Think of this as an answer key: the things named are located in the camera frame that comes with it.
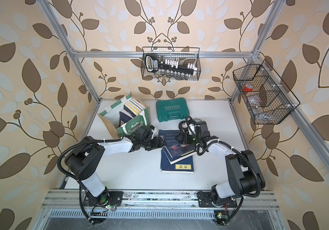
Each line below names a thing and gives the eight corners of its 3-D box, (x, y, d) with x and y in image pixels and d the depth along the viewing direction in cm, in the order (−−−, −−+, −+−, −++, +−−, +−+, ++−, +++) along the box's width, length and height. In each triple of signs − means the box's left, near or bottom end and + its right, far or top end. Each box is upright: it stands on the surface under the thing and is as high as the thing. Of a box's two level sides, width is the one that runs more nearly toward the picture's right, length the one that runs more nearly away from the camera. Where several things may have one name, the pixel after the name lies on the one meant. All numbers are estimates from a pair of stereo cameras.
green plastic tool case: (157, 121, 107) (157, 119, 104) (155, 103, 120) (155, 100, 117) (189, 118, 109) (190, 115, 106) (184, 100, 122) (184, 97, 119)
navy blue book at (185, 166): (160, 174, 84) (159, 172, 81) (161, 152, 93) (160, 149, 90) (193, 174, 84) (194, 172, 81) (191, 152, 93) (192, 149, 90)
